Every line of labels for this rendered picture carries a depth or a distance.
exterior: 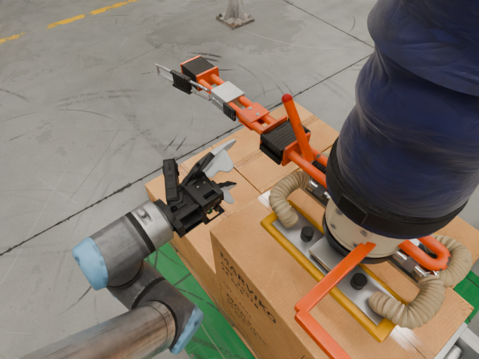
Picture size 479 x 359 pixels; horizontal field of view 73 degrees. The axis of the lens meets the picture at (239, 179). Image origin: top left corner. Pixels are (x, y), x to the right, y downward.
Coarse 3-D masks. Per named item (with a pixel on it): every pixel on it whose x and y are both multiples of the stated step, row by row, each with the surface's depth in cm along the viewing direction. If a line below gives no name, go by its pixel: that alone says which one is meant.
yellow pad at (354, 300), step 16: (272, 224) 75; (304, 224) 75; (288, 240) 73; (304, 240) 72; (304, 256) 71; (320, 272) 69; (352, 272) 68; (368, 272) 69; (336, 288) 66; (352, 288) 66; (368, 288) 66; (384, 288) 66; (352, 304) 65; (368, 304) 64; (368, 320) 63; (384, 320) 63; (384, 336) 61
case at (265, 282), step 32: (224, 224) 97; (256, 224) 97; (320, 224) 97; (224, 256) 98; (256, 256) 90; (288, 256) 90; (224, 288) 125; (256, 288) 86; (288, 288) 85; (416, 288) 85; (448, 288) 85; (256, 320) 106; (288, 320) 80; (320, 320) 80; (352, 320) 80; (448, 320) 80; (288, 352) 93; (320, 352) 76; (352, 352) 76; (384, 352) 76; (416, 352) 76
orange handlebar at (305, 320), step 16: (240, 112) 81; (256, 112) 81; (256, 128) 79; (304, 160) 72; (320, 160) 72; (320, 176) 69; (432, 240) 60; (352, 256) 58; (416, 256) 58; (448, 256) 58; (336, 272) 56; (320, 288) 54; (304, 304) 53; (304, 320) 51; (320, 336) 50; (336, 352) 49
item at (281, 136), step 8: (280, 120) 77; (288, 120) 79; (264, 128) 75; (272, 128) 77; (280, 128) 77; (288, 128) 77; (304, 128) 76; (264, 136) 74; (272, 136) 75; (280, 136) 75; (288, 136) 75; (264, 144) 77; (272, 144) 73; (280, 144) 74; (288, 144) 74; (296, 144) 73; (264, 152) 77; (272, 152) 76; (280, 152) 72; (288, 152) 73; (280, 160) 74; (288, 160) 75
